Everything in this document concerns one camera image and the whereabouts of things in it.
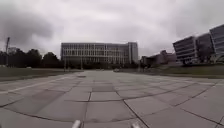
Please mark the wide grey office building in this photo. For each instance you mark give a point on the wide grey office building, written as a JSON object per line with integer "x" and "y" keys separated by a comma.
{"x": 99, "y": 53}

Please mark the grey paved slab plaza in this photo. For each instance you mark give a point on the grey paved slab plaza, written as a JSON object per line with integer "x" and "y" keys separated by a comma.
{"x": 106, "y": 96}

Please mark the low distant building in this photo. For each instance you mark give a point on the low distant building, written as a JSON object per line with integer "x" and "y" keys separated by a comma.
{"x": 160, "y": 58}

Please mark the robot's own part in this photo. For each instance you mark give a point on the robot's own part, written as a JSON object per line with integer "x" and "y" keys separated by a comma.
{"x": 135, "y": 125}
{"x": 76, "y": 124}

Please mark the grass bank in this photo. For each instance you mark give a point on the grass bank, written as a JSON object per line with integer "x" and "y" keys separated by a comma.
{"x": 190, "y": 70}

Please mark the grass strip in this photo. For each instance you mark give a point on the grass strip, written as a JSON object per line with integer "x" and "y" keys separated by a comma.
{"x": 30, "y": 72}

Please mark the row of dark trees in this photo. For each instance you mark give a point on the row of dark trees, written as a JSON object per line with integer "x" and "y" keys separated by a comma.
{"x": 28, "y": 59}

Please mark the glass fronted building block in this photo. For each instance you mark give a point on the glass fronted building block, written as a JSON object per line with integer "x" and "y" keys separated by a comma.
{"x": 200, "y": 46}

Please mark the tall pole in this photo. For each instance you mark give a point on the tall pole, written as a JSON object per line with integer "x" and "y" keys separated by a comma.
{"x": 7, "y": 50}

